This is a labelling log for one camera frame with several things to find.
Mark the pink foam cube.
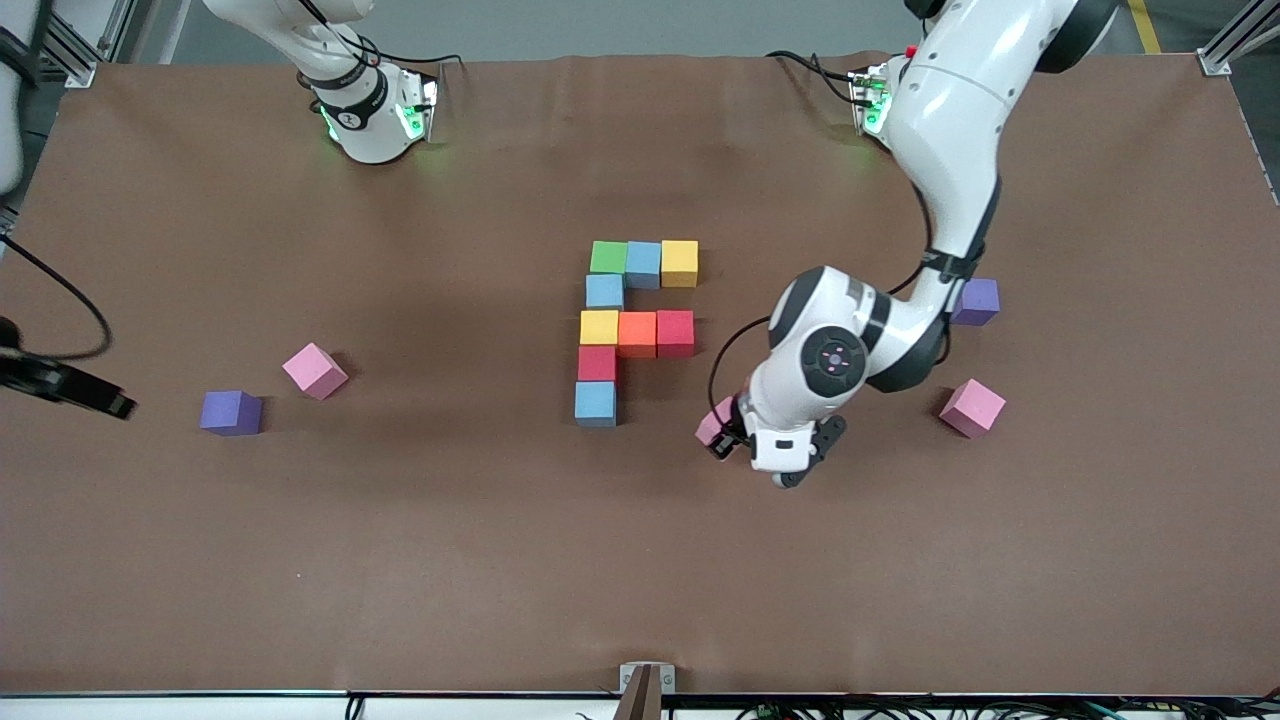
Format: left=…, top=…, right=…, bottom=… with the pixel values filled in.
left=695, top=397, right=739, bottom=448
left=939, top=378, right=1007, bottom=440
left=281, top=342, right=350, bottom=401

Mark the orange foam cube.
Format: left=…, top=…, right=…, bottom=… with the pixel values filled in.
left=618, top=312, right=659, bottom=359

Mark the purple foam cube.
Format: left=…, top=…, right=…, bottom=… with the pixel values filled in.
left=199, top=390, right=264, bottom=437
left=953, top=278, right=1001, bottom=327

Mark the brown table cover sheet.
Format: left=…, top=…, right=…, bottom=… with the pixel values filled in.
left=0, top=52, right=1280, bottom=696

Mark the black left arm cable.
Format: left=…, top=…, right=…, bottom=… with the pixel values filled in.
left=706, top=180, right=936, bottom=411

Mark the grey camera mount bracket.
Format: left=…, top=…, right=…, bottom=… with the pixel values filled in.
left=612, top=662, right=677, bottom=720

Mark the white table front rail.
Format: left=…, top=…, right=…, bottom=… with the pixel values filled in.
left=0, top=692, right=1280, bottom=720

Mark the black left base cable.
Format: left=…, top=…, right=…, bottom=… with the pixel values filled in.
left=765, top=48, right=869, bottom=109

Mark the black base cable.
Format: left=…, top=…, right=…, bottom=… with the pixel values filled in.
left=375, top=48, right=466, bottom=73
left=765, top=48, right=869, bottom=109

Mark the black right base cable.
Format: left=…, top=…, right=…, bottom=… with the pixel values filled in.
left=375, top=48, right=466, bottom=73

